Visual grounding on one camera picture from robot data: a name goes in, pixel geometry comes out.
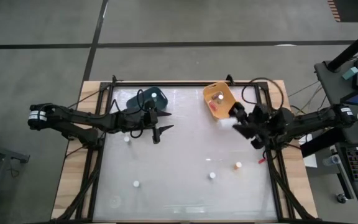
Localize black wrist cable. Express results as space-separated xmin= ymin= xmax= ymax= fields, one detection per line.
xmin=110 ymin=88 xmax=147 ymax=139
xmin=241 ymin=77 xmax=285 ymax=110

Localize dark grey workstation desk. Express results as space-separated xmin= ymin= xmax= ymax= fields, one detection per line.
xmin=314 ymin=58 xmax=358 ymax=223

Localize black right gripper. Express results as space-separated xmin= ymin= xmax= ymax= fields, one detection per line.
xmin=228 ymin=103 xmax=277 ymax=150

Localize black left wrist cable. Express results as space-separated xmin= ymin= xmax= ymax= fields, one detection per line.
xmin=110 ymin=88 xmax=147 ymax=139

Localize orange striped dark mat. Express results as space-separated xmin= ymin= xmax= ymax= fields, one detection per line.
xmin=327 ymin=0 xmax=358 ymax=23

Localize small teal box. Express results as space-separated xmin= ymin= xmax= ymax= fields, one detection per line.
xmin=341 ymin=66 xmax=358 ymax=80

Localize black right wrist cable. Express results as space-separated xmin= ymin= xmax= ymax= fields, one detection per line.
xmin=241 ymin=77 xmax=285 ymax=110

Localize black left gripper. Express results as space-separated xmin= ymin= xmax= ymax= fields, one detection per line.
xmin=117 ymin=100 xmax=175 ymax=145

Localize teal plastic bin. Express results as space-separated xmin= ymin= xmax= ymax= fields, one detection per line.
xmin=126 ymin=86 xmax=168 ymax=112

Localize black aluminium rig frame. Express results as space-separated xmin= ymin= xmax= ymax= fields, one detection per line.
xmin=50 ymin=74 xmax=320 ymax=224

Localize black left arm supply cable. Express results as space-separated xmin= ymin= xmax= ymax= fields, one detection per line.
xmin=68 ymin=85 xmax=113 ymax=110

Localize yellow plastic bin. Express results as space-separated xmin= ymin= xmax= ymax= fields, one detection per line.
xmin=203 ymin=81 xmax=237 ymax=121

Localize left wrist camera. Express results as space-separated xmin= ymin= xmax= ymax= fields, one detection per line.
xmin=147 ymin=109 xmax=158 ymax=126

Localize white paper sheet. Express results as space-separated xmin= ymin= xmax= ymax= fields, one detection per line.
xmin=303 ymin=153 xmax=318 ymax=169

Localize clear white medicine bottle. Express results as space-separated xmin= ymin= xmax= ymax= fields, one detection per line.
xmin=218 ymin=117 xmax=237 ymax=129

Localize clear plastic water bottle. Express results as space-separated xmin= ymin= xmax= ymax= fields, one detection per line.
xmin=321 ymin=154 xmax=342 ymax=167

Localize black slanted pole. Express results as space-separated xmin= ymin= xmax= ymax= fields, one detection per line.
xmin=326 ymin=22 xmax=358 ymax=72

